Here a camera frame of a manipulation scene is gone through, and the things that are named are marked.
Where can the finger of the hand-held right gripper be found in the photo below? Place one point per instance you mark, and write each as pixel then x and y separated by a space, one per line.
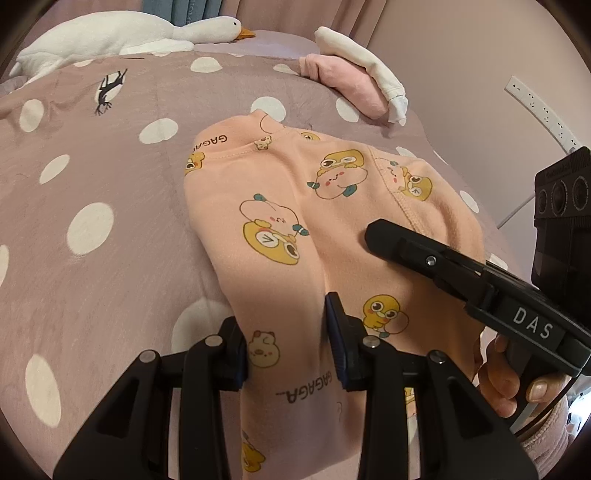
pixel 415 251

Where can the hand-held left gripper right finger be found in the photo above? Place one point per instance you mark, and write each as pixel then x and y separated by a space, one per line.
pixel 335 332

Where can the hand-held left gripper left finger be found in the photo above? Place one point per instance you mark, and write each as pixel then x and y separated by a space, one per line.
pixel 238 369

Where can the peach cartoon print pants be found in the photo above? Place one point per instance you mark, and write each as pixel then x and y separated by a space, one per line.
pixel 295 221

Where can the person's right hand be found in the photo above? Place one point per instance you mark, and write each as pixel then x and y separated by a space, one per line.
pixel 501 385

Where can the white power strip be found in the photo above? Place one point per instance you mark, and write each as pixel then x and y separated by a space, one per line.
pixel 542 110

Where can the person's pink clothing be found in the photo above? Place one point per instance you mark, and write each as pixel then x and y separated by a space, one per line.
pixel 549 438

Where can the folded pink cloth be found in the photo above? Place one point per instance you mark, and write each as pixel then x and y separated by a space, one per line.
pixel 346 78

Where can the pink polka dot blanket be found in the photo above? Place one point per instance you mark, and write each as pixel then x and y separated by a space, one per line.
pixel 106 230

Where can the folded white cloth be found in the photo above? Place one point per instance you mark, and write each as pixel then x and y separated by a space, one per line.
pixel 364 62

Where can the pink curtain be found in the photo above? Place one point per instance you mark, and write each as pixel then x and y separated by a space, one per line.
pixel 295 16

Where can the blue curtain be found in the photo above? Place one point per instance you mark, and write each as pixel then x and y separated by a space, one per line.
pixel 184 11

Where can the white goose plush toy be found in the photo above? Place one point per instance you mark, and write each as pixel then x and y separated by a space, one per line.
pixel 120 39

